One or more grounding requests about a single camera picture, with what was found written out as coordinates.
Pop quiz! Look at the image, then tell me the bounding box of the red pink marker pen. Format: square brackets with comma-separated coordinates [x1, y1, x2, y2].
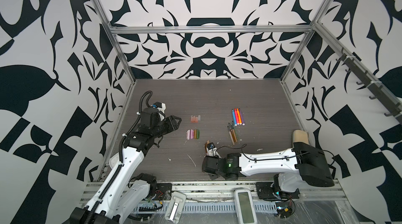
[233, 109, 241, 125]

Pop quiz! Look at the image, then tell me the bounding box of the light pink marker pen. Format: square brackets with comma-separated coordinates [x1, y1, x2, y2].
[228, 126, 235, 146]

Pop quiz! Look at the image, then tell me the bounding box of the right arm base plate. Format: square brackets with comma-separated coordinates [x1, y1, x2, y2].
[255, 182, 299, 201]

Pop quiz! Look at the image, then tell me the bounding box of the small green led circuit board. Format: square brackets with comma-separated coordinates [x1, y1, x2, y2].
[275, 201, 296, 219]

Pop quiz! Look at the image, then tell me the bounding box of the beige whiteboard eraser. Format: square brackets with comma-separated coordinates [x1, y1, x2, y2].
[292, 129, 309, 145]

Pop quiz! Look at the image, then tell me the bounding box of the blue marker pen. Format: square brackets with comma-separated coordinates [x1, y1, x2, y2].
[232, 109, 238, 126]

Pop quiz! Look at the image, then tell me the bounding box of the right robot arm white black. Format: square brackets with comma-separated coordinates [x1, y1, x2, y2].
[202, 142, 335, 200]

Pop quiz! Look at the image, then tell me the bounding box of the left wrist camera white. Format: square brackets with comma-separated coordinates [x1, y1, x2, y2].
[152, 102, 166, 113]

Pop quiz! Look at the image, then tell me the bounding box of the white handheld display device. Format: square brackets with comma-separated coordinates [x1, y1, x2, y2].
[233, 188, 258, 224]

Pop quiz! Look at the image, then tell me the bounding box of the aluminium frame front rail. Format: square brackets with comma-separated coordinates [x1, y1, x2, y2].
[80, 179, 346, 204]

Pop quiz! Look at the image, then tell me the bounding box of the purple marker pen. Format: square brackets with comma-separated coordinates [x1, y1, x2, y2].
[238, 109, 246, 126]

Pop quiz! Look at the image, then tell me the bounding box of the white grey remote device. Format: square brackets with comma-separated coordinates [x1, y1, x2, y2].
[164, 192, 187, 224]

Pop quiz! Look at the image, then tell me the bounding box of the orange marker pen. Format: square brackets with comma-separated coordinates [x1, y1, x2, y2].
[236, 109, 243, 125]

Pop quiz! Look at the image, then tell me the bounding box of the green marker pen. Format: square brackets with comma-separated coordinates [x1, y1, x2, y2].
[232, 124, 240, 142]

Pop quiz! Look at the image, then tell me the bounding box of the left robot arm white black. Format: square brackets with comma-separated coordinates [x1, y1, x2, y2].
[66, 106, 182, 224]

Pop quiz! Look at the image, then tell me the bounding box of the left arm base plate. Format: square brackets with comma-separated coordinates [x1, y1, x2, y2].
[148, 183, 172, 201]

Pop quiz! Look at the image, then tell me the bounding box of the black coat hook rail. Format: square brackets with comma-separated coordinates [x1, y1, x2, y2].
[336, 48, 402, 124]

